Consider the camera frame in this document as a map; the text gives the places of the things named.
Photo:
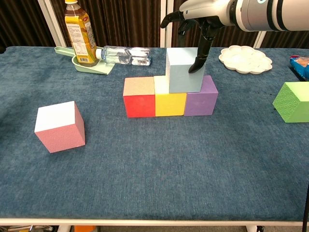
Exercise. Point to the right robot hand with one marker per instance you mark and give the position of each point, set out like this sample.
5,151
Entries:
210,10

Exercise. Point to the light blue cube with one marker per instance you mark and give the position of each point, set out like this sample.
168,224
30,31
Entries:
183,79

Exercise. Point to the purple cube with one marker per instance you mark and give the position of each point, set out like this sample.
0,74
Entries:
200,104

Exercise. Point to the red cube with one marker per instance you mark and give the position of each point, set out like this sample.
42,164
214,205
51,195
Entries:
139,106

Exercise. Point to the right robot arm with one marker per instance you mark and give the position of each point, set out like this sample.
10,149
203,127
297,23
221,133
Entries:
270,13

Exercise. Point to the yellow cube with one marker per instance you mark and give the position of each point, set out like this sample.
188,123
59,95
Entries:
170,105

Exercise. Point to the green cube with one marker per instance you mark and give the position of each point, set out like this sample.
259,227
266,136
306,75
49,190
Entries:
293,106

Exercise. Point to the pink white cube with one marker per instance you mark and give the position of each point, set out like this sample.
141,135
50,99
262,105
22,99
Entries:
61,135

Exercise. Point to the white flower paint palette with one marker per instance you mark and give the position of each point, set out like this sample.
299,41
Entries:
245,60

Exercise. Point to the clear water bottle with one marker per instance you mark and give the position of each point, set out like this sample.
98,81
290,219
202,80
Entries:
123,56

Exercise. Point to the blue snack bag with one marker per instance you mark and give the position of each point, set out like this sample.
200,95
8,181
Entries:
301,67

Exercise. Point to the mint green plastic scoop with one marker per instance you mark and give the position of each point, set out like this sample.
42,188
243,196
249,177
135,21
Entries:
94,69

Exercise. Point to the yellow tea bottle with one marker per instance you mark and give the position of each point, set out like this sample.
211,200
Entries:
79,31

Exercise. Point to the blue fabric table cover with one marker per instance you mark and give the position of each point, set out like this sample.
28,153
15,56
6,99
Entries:
154,169

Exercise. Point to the white partition post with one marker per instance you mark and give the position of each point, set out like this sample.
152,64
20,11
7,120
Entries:
166,36
260,38
51,24

